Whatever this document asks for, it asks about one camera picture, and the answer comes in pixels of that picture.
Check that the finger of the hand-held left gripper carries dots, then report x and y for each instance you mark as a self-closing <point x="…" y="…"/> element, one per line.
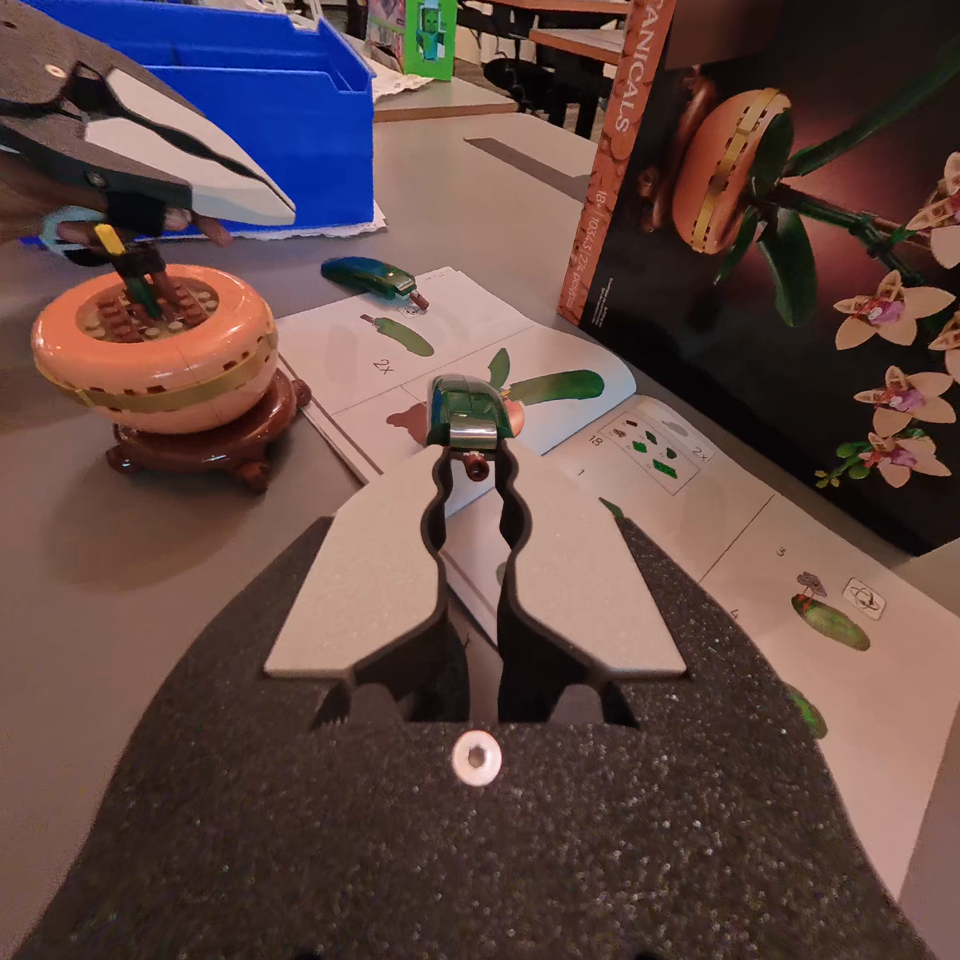
<point x="210" y="187"/>
<point x="180" y="116"/>

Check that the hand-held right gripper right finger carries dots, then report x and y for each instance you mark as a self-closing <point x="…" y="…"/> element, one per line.
<point x="592" y="592"/>

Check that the orange brick flower pot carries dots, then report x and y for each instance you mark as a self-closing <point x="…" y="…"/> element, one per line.
<point x="165" y="375"/>

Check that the person's left hand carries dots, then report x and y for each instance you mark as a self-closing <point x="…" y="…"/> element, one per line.
<point x="30" y="202"/>

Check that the green brick leaf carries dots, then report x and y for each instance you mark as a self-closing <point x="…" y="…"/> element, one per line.
<point x="465" y="409"/>
<point x="367" y="276"/>

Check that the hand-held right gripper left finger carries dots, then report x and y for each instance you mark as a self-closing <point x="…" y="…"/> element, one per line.
<point x="360" y="577"/>

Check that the black office chair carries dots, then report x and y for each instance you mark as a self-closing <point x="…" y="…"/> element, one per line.
<point x="532" y="86"/>

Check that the brick plant stem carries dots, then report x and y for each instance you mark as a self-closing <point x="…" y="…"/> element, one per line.
<point x="144" y="291"/>

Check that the green printed box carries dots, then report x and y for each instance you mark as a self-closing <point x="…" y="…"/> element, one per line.
<point x="427" y="45"/>

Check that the blue plastic bin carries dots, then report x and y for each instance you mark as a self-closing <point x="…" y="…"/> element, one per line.
<point x="285" y="135"/>

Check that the brown-top table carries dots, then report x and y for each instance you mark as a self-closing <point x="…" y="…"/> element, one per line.
<point x="577" y="45"/>
<point x="555" y="6"/>

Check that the grey desk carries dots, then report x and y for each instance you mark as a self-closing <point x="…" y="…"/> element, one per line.
<point x="112" y="600"/>

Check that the white paper sheet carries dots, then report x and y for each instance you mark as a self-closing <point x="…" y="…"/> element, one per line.
<point x="315" y="225"/>

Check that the crumpled white paper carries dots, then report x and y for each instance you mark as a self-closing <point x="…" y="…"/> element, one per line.
<point x="401" y="82"/>

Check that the small brown brick pin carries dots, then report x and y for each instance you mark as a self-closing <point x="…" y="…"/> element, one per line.
<point x="420" y="300"/>
<point x="475" y="465"/>

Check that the brick flower set box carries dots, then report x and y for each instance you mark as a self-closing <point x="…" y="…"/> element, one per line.
<point x="750" y="337"/>

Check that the white instruction booklet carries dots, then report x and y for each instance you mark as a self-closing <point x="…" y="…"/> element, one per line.
<point x="750" y="570"/>

